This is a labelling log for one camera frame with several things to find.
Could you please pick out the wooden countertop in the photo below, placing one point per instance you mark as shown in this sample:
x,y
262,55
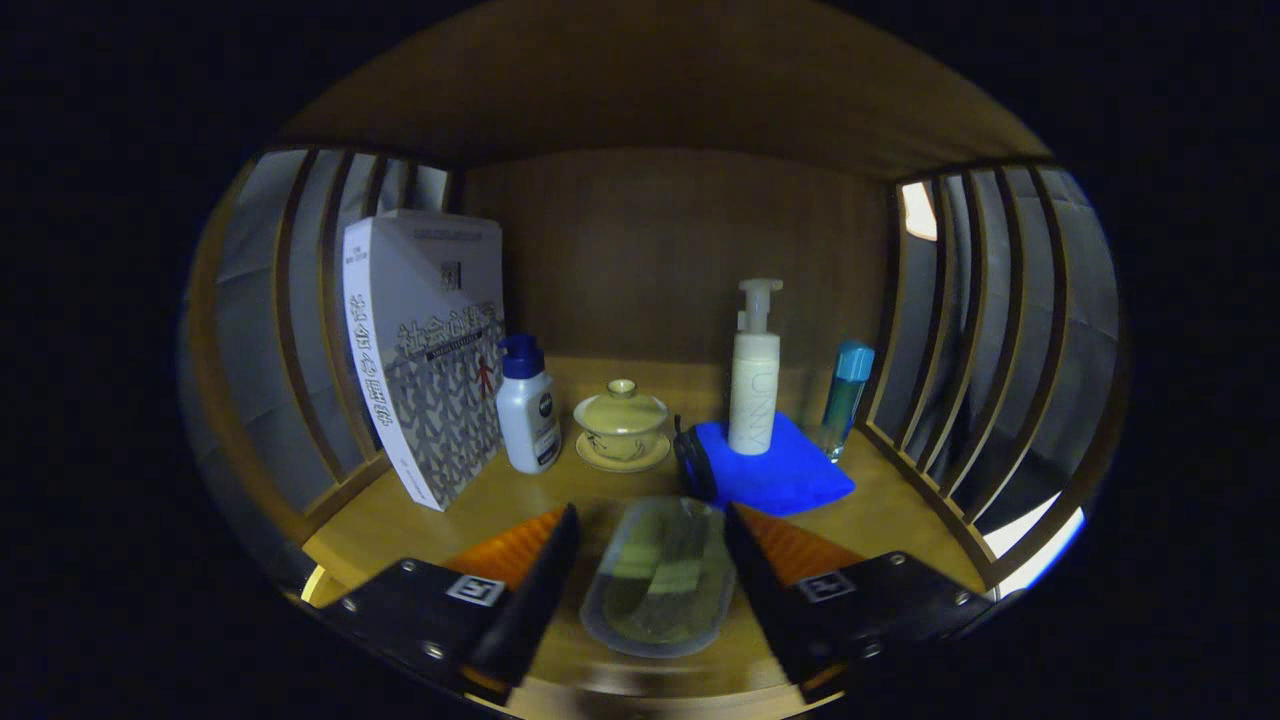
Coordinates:
x,y
500,500

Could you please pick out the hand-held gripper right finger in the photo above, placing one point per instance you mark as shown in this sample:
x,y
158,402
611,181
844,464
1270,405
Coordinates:
x,y
770,600

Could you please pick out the yellow lidded teacup with saucer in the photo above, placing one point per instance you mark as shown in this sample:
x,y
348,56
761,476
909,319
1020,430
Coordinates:
x,y
620,420

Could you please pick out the white pump bottle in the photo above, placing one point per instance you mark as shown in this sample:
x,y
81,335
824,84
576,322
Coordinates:
x,y
753,390

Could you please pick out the white lotion bottle blue cap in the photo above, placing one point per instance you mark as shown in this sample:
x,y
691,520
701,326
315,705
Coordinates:
x,y
528,420

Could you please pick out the clear packet with green item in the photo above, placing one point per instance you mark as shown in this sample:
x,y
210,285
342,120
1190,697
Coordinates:
x,y
660,590

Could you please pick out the clear blue bottle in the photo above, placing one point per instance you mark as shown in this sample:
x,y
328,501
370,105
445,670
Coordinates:
x,y
848,390

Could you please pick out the brown wooden cabinet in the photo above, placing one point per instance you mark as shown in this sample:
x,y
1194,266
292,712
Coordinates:
x,y
680,250

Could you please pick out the thick white patterned book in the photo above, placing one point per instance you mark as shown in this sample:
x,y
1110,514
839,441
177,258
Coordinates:
x,y
430,380

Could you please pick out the folded blue cloth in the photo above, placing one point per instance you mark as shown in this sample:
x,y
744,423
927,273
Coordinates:
x,y
780,480

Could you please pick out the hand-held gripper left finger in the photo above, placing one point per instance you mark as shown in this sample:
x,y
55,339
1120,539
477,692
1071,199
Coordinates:
x,y
535,600

